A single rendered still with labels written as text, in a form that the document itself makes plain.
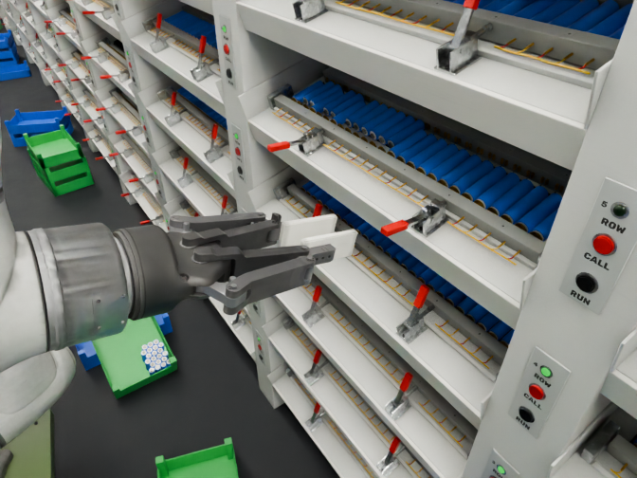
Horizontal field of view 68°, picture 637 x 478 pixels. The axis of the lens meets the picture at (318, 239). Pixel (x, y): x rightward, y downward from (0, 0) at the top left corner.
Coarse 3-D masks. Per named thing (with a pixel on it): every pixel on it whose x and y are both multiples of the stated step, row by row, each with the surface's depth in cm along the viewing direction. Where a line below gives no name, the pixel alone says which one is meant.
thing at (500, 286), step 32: (320, 64) 93; (256, 96) 88; (288, 96) 90; (256, 128) 88; (288, 128) 84; (352, 128) 80; (288, 160) 83; (320, 160) 76; (352, 160) 74; (352, 192) 69; (384, 192) 67; (384, 224) 66; (448, 224) 60; (416, 256) 63; (448, 256) 57; (480, 256) 56; (480, 288) 54; (512, 288) 52; (512, 320) 52
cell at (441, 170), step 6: (462, 150) 66; (450, 156) 66; (456, 156) 66; (462, 156) 66; (468, 156) 66; (444, 162) 65; (450, 162) 65; (456, 162) 65; (438, 168) 65; (444, 168) 65; (450, 168) 65; (432, 174) 65; (438, 174) 64; (444, 174) 65; (438, 180) 65
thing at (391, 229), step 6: (426, 210) 58; (414, 216) 59; (420, 216) 59; (426, 216) 59; (396, 222) 57; (402, 222) 57; (408, 222) 58; (414, 222) 58; (384, 228) 56; (390, 228) 56; (396, 228) 56; (402, 228) 57; (384, 234) 56; (390, 234) 56
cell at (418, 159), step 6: (432, 144) 69; (438, 144) 68; (444, 144) 69; (426, 150) 68; (432, 150) 68; (438, 150) 68; (414, 156) 68; (420, 156) 67; (426, 156) 68; (414, 162) 67; (420, 162) 67; (414, 168) 68
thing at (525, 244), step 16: (272, 112) 87; (288, 112) 86; (304, 112) 82; (320, 128) 78; (336, 128) 76; (352, 144) 73; (368, 144) 72; (368, 160) 71; (384, 160) 68; (400, 176) 66; (416, 176) 64; (400, 192) 65; (432, 192) 62; (448, 192) 61; (448, 208) 61; (464, 208) 58; (480, 208) 58; (480, 224) 57; (496, 224) 55; (512, 224) 55; (480, 240) 56; (512, 240) 54; (528, 240) 53; (528, 256) 53
